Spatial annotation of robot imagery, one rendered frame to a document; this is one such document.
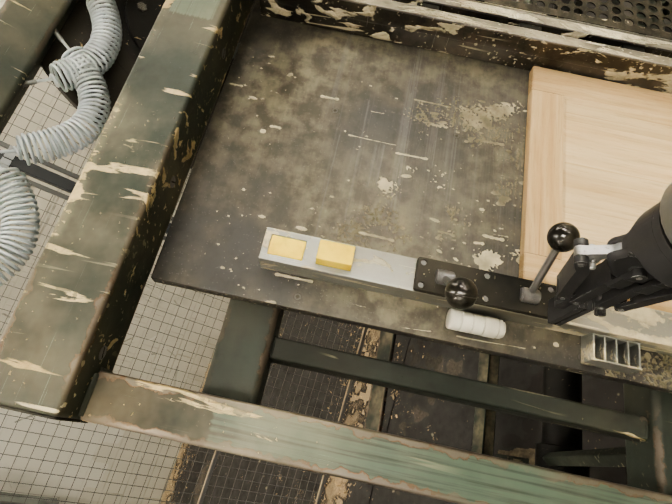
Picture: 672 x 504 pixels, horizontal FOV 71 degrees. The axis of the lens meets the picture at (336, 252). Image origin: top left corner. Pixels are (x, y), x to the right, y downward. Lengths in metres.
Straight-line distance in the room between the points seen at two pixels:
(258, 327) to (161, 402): 0.17
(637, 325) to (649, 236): 0.36
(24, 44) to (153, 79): 0.53
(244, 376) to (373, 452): 0.21
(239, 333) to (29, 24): 0.85
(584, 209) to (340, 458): 0.54
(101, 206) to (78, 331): 0.16
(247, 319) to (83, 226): 0.25
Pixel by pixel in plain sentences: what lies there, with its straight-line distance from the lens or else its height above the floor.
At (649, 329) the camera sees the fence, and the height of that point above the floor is 1.23.
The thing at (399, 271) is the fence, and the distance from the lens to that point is 0.67.
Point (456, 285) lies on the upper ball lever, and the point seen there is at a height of 1.55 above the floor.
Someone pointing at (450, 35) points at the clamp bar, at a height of 1.51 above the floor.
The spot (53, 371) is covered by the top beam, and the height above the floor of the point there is 1.87.
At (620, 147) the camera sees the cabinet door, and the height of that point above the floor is 1.23.
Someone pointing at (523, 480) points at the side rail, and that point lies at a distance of 0.66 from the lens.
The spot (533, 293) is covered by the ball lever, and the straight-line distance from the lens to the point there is 0.70.
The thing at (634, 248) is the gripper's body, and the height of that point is 1.56.
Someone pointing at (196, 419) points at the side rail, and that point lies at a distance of 0.62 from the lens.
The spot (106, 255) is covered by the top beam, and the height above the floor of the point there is 1.87.
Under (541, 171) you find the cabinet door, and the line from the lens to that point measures 0.85.
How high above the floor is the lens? 1.94
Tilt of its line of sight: 30 degrees down
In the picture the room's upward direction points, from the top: 64 degrees counter-clockwise
